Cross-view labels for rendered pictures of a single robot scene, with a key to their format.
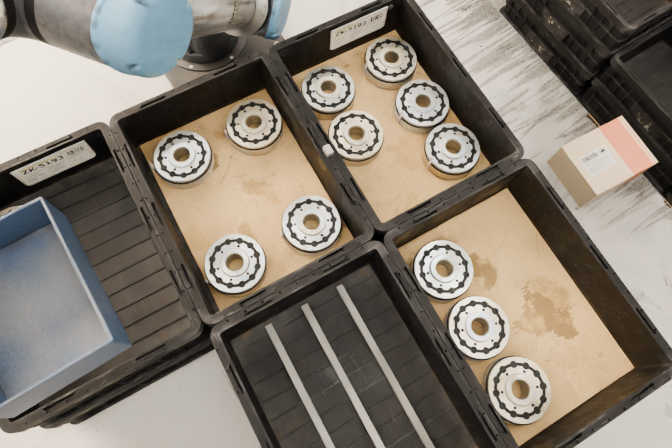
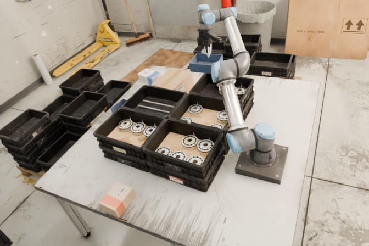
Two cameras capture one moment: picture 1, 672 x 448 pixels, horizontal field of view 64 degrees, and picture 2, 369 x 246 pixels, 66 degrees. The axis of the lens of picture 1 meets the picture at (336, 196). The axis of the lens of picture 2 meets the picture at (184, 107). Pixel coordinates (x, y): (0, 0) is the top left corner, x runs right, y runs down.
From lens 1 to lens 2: 177 cm
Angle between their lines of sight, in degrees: 73
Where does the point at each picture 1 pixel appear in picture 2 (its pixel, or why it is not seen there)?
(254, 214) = (200, 119)
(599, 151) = (119, 194)
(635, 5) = not seen: outside the picture
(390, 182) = (174, 141)
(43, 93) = (286, 125)
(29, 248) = not seen: hidden behind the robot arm
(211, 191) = (213, 118)
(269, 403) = (172, 102)
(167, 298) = not seen: hidden behind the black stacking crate
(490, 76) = (167, 211)
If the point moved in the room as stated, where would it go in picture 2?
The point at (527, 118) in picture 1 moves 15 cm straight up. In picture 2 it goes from (147, 205) to (141, 189)
